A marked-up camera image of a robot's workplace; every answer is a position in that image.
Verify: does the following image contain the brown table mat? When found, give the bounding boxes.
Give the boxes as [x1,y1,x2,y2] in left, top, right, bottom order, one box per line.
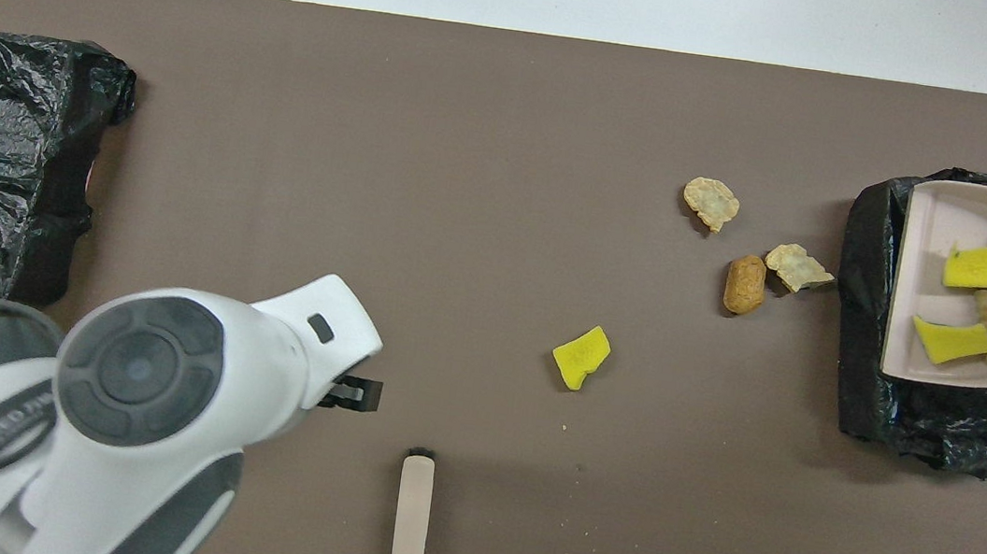
[0,0,987,554]

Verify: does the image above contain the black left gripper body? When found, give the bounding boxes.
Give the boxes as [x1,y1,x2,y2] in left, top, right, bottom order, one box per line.
[318,373,385,416]

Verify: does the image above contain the pale yellow crumpled lump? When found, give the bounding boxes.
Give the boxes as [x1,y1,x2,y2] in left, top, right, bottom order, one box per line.
[761,240,839,299]

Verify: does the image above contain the green yellow sponge piece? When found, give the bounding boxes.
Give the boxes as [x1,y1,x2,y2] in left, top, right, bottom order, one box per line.
[941,223,987,292]
[907,314,987,371]

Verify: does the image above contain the all yellow sponge piece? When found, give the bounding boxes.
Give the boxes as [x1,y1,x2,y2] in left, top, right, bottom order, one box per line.
[548,320,615,396]

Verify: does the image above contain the beige hand brush black bristles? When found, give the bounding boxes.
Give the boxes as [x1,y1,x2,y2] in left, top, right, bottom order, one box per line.
[391,445,439,554]

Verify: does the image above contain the pale crumpled bread chunk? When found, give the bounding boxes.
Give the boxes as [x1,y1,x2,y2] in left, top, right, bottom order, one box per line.
[679,175,743,237]

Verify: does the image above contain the brown bread roll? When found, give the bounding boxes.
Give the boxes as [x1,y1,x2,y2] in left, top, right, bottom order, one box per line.
[721,252,770,319]

